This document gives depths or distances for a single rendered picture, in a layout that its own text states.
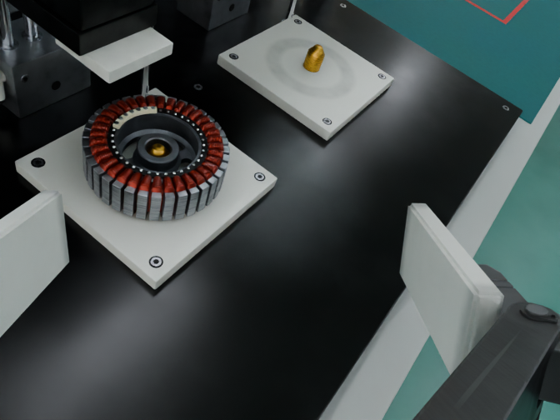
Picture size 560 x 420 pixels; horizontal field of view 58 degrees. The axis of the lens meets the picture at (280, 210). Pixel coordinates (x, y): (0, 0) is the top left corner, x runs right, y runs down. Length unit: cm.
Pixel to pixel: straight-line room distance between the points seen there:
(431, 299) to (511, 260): 159
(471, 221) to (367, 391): 24
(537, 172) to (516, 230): 37
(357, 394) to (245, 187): 19
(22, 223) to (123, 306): 21
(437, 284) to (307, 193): 32
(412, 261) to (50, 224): 13
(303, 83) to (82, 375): 37
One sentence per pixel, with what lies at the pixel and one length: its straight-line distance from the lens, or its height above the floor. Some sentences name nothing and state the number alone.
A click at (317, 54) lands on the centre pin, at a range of 58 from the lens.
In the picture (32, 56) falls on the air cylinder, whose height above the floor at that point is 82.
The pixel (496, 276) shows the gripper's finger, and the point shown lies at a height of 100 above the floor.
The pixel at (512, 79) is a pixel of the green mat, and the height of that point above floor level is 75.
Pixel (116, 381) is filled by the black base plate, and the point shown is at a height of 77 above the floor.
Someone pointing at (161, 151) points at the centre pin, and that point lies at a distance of 41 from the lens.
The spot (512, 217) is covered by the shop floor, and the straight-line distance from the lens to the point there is 189.
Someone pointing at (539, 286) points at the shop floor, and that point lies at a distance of 176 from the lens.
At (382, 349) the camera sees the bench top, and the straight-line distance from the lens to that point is 43.
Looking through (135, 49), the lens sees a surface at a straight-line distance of 38.
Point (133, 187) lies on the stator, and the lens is 38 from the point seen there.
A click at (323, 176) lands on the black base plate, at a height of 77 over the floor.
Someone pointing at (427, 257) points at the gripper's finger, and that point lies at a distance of 17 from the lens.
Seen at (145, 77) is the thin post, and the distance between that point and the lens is 48.
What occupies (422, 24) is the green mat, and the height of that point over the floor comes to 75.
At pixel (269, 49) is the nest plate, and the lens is 60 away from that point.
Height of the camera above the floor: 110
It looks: 49 degrees down
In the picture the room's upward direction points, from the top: 23 degrees clockwise
